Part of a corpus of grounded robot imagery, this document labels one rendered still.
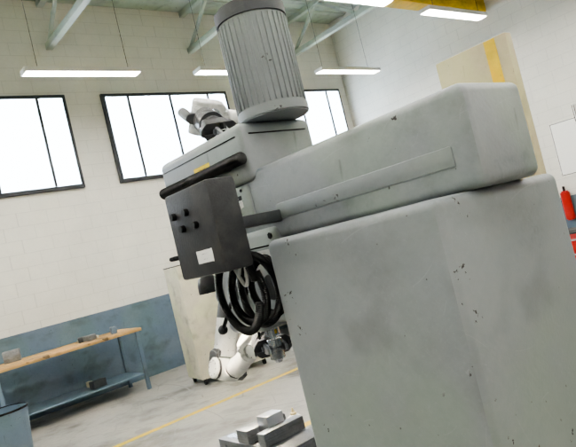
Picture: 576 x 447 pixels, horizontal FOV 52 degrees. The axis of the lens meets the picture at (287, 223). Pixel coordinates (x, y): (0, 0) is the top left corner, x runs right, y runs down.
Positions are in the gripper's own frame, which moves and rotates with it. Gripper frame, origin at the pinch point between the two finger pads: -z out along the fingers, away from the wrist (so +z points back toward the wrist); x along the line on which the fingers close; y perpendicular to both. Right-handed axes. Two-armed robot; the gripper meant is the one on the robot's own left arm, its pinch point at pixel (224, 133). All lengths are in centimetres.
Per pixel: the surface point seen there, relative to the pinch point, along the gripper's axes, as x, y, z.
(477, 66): -163, -6, 62
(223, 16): 2.2, 35.9, -11.2
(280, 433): 8, -74, -53
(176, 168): 15.7, -9.4, 2.4
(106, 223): -55, -348, 720
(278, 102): -4.7, 15.7, -29.9
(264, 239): 5.2, -18.1, -39.8
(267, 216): 6.4, -8.8, -45.2
